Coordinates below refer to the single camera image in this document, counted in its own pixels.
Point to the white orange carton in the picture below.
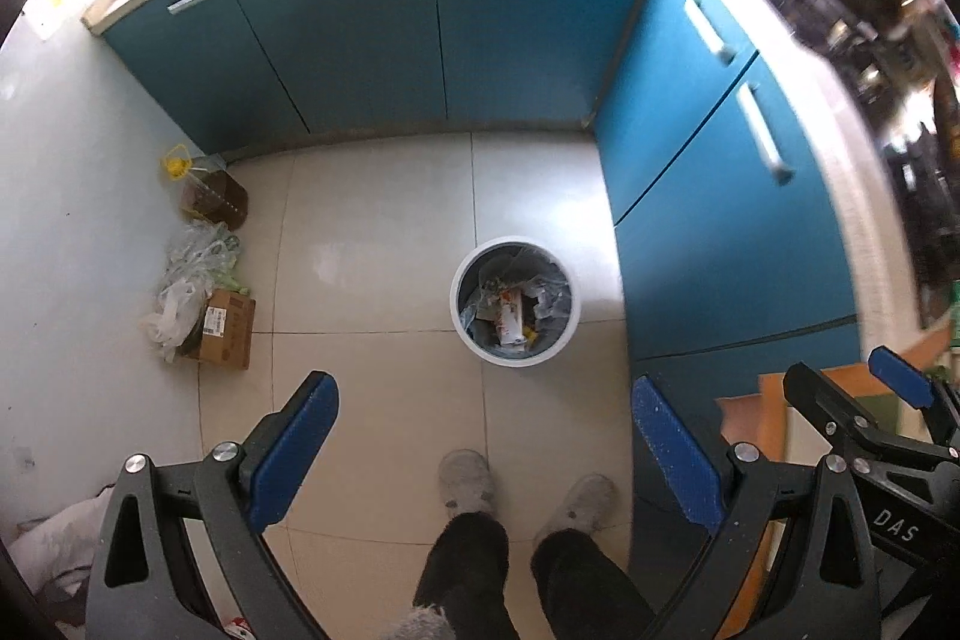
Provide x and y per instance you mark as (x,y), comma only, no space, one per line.
(511,319)

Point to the brown cardboard box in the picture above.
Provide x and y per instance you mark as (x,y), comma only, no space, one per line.
(229,329)

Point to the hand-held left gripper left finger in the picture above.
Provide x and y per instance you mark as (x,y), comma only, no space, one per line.
(292,452)

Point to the person's left leg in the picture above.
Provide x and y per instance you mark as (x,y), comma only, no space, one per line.
(469,572)

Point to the person's leg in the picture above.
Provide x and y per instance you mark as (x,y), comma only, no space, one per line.
(469,572)
(585,587)

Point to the oil bottle with yellow cap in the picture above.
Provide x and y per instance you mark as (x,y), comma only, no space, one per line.
(217,197)

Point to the white cloth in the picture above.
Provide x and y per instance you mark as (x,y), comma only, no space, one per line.
(60,535)

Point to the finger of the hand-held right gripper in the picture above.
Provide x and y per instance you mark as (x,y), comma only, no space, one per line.
(900,377)
(832,415)

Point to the grey slipper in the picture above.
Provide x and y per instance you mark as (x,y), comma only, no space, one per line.
(581,501)
(465,482)

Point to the grey fuzzy garment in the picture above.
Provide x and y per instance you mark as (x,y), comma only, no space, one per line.
(420,625)

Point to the blue cabinet door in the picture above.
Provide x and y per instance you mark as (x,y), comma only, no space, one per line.
(660,93)
(187,70)
(345,33)
(720,257)
(525,25)

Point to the white round trash bin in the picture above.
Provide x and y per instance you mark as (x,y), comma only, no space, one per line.
(465,340)

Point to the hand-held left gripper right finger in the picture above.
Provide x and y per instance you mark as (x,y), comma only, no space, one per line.
(675,452)

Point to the orange wooden stool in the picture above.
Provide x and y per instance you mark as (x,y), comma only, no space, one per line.
(757,422)

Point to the person's right leg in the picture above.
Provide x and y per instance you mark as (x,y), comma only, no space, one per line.
(585,587)

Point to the crumpled white plastic bags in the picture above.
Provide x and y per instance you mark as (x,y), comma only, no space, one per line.
(184,280)

